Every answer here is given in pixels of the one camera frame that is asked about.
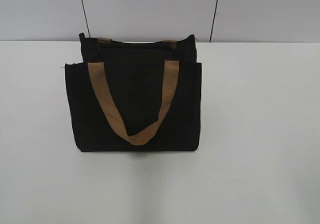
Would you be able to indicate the black canvas tote bag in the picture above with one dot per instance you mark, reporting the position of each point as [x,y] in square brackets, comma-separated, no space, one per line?
[135,96]

